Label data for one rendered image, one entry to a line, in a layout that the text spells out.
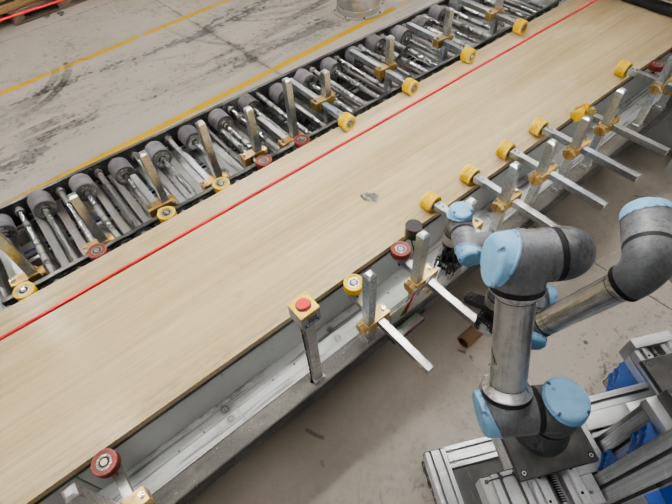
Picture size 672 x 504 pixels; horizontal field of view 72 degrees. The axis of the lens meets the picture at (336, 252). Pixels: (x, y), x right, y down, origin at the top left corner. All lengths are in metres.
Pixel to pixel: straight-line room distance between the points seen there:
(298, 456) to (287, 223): 1.15
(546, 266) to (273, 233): 1.23
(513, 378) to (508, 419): 0.11
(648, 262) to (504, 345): 0.37
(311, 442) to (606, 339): 1.70
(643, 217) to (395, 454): 1.62
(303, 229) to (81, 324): 0.92
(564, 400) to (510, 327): 0.26
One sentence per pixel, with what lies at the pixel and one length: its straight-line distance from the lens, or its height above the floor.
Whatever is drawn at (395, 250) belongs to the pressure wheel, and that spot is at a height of 0.91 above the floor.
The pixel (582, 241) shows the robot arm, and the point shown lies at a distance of 1.05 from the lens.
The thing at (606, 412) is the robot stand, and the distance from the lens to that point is 1.67.
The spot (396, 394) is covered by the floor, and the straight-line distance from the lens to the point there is 2.54.
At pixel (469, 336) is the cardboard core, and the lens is 2.65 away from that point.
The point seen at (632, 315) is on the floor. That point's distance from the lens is 3.15.
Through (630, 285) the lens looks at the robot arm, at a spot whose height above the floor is 1.46.
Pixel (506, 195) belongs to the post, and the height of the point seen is 1.01.
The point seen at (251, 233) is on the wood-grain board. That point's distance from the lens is 1.98.
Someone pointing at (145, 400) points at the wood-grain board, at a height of 0.90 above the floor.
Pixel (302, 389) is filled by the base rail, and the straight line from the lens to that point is 1.80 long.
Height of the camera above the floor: 2.37
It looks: 52 degrees down
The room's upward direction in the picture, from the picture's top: 4 degrees counter-clockwise
